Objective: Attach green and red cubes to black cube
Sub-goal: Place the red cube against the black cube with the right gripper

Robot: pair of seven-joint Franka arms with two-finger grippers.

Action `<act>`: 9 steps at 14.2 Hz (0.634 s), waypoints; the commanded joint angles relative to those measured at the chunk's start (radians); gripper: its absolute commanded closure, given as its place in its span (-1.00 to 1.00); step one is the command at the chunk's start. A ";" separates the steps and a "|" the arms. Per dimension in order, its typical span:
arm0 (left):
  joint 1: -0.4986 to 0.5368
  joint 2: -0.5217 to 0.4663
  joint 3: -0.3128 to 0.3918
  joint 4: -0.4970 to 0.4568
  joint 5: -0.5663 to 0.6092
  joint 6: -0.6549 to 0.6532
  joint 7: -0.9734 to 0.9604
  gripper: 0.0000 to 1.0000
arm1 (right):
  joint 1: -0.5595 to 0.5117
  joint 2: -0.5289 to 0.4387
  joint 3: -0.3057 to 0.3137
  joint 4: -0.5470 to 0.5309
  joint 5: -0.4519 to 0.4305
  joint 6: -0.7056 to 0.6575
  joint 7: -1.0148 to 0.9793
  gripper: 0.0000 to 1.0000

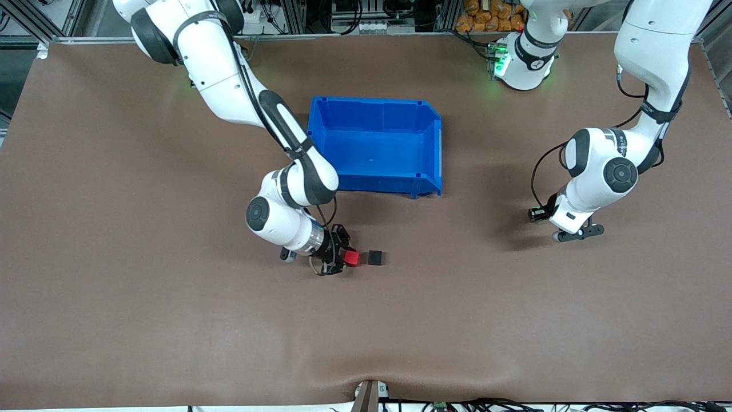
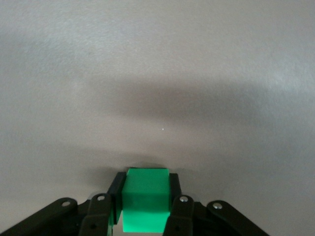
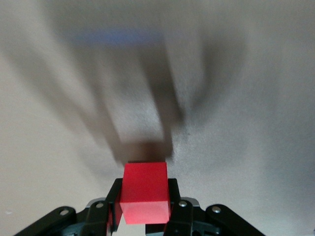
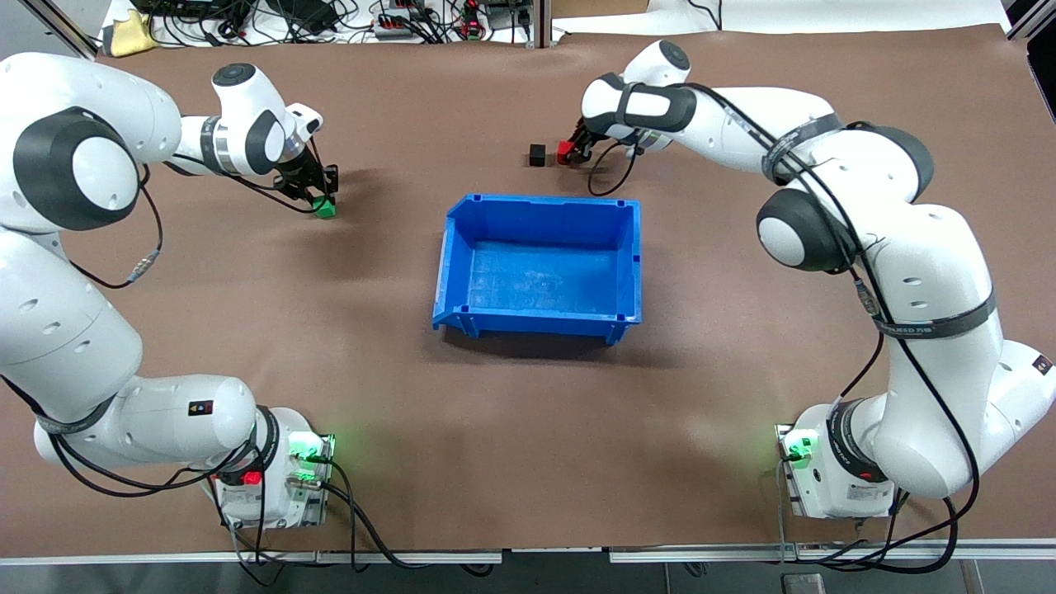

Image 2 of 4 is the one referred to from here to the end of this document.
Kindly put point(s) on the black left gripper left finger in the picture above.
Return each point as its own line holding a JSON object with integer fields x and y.
{"x": 98, "y": 211}

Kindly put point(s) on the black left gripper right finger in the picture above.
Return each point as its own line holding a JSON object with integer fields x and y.
{"x": 184, "y": 214}

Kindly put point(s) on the small green cube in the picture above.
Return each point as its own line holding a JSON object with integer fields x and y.
{"x": 145, "y": 201}

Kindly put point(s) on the brown table mat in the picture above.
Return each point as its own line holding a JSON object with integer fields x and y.
{"x": 157, "y": 61}

